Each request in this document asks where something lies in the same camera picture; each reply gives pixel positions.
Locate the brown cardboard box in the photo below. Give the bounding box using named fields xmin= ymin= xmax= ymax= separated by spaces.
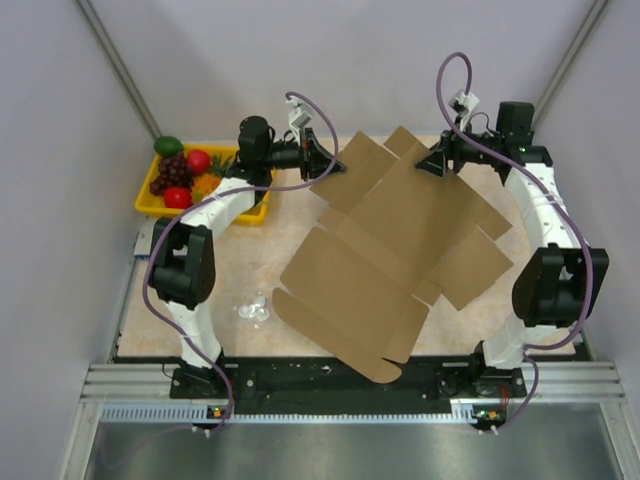
xmin=272 ymin=128 xmax=512 ymax=384

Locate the red apple lower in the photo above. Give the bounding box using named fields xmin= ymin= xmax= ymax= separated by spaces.
xmin=163 ymin=187 xmax=192 ymax=210

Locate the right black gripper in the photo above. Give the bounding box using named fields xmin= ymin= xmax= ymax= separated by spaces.
xmin=414 ymin=116 xmax=502 ymax=180

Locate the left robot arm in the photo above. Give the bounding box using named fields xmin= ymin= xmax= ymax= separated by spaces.
xmin=142 ymin=106 xmax=346 ymax=397

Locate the grey cable duct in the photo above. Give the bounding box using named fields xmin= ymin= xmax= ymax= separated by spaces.
xmin=99 ymin=401 xmax=487 ymax=426

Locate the razor blister pack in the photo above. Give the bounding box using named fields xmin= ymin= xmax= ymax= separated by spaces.
xmin=133 ymin=218 xmax=155 ymax=258

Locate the crumpled clear plastic wrap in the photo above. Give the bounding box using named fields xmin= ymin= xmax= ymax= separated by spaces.
xmin=236 ymin=295 xmax=270 ymax=323

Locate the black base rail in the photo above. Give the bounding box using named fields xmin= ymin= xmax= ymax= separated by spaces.
xmin=169 ymin=355 xmax=526 ymax=415

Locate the green avocado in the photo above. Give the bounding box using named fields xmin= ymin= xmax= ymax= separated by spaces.
xmin=153 ymin=136 xmax=184 ymax=158

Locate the red apple upper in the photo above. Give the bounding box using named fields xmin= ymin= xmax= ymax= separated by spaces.
xmin=186 ymin=149 xmax=211 ymax=176

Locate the yellow plastic tray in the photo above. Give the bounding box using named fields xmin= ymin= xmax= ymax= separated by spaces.
xmin=134 ymin=142 xmax=272 ymax=227

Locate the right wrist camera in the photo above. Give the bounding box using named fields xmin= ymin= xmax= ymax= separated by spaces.
xmin=448 ymin=89 xmax=479 ymax=131

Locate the red apple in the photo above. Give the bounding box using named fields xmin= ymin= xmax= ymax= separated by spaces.
xmin=186 ymin=149 xmax=211 ymax=176
xmin=163 ymin=187 xmax=192 ymax=210

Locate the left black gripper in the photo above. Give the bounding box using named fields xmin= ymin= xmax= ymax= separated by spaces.
xmin=261 ymin=128 xmax=346 ymax=182

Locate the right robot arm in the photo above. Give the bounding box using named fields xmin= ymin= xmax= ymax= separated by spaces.
xmin=416 ymin=93 xmax=609 ymax=396

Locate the dark red grape bunch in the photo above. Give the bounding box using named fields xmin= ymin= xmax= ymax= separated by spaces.
xmin=149 ymin=152 xmax=193 ymax=196

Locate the orange pineapple toy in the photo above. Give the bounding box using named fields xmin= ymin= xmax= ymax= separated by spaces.
xmin=191 ymin=155 xmax=233 ymax=204

